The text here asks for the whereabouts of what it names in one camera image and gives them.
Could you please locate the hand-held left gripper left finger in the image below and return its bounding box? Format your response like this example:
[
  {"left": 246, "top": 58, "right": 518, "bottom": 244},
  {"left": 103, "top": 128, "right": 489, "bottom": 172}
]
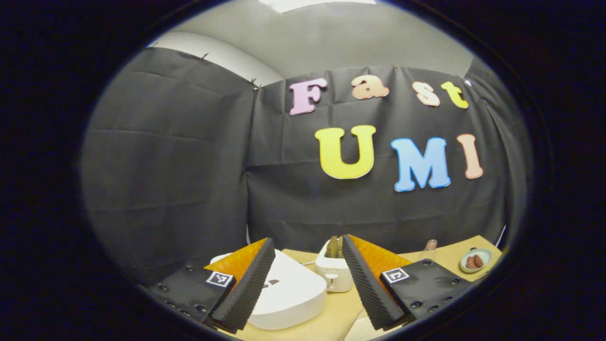
[{"left": 142, "top": 237, "right": 276, "bottom": 334}]

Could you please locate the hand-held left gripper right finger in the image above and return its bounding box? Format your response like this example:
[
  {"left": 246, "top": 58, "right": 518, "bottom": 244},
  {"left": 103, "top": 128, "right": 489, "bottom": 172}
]
[{"left": 342, "top": 233, "right": 474, "bottom": 332}]

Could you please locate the white rice cooker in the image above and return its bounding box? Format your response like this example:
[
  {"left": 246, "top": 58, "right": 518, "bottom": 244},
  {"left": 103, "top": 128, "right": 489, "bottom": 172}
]
[{"left": 210, "top": 249, "right": 328, "bottom": 331}]

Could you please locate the white toaster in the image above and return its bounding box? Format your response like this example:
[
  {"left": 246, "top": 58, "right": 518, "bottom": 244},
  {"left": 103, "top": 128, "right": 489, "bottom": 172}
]
[{"left": 315, "top": 235, "right": 355, "bottom": 293}]

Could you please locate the brown bread slice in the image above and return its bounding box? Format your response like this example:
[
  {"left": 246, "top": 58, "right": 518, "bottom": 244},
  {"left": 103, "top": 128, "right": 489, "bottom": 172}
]
[{"left": 325, "top": 235, "right": 345, "bottom": 259}]

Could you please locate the clear plastic bottle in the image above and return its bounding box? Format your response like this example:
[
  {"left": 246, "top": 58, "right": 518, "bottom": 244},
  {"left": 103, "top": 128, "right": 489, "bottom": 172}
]
[{"left": 419, "top": 239, "right": 438, "bottom": 261}]

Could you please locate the light green plate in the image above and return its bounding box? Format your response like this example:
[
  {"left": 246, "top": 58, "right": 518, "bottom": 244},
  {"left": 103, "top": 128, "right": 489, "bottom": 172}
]
[{"left": 459, "top": 248, "right": 492, "bottom": 274}]

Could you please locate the ceiling light panel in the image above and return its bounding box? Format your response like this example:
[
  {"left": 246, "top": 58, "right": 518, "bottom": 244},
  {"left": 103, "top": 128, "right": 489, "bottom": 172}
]
[{"left": 258, "top": 0, "right": 377, "bottom": 14}]

